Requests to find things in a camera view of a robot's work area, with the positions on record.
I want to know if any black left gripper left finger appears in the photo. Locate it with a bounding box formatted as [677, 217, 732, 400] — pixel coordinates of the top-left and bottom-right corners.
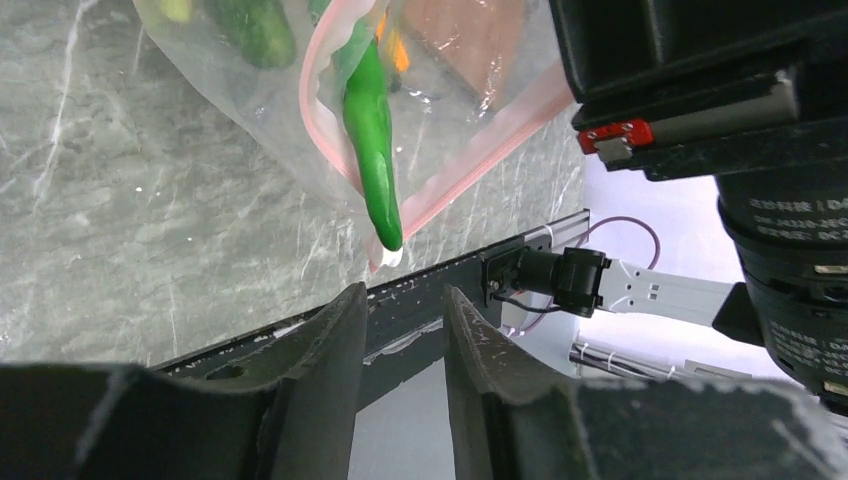
[1, 283, 367, 479]

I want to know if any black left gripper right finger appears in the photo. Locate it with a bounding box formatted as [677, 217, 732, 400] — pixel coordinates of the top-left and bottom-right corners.
[444, 286, 847, 479]

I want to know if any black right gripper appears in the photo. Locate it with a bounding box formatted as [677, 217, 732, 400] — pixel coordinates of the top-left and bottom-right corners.
[550, 1, 847, 181]

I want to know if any clear pink zip top bag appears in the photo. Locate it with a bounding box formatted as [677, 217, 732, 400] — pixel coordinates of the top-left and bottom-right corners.
[136, 1, 574, 270]

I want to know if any green toy chili pepper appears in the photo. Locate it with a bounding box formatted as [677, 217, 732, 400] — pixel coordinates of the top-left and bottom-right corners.
[336, 23, 403, 252]

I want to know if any green toy cucumber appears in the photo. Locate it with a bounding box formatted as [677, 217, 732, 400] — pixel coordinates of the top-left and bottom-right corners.
[204, 0, 297, 70]

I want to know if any purple toy eggplant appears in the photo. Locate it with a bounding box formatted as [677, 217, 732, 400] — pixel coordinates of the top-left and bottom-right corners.
[134, 0, 195, 24]

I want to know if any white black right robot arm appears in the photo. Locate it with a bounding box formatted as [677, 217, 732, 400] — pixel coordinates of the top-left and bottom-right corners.
[481, 1, 847, 414]

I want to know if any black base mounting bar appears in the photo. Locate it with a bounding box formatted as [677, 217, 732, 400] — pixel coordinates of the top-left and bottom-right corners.
[148, 228, 531, 412]

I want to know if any brown wooden board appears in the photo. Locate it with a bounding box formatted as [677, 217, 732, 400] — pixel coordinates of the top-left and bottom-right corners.
[402, 0, 529, 108]

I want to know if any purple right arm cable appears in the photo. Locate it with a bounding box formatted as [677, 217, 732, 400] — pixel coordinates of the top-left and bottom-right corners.
[503, 215, 662, 338]

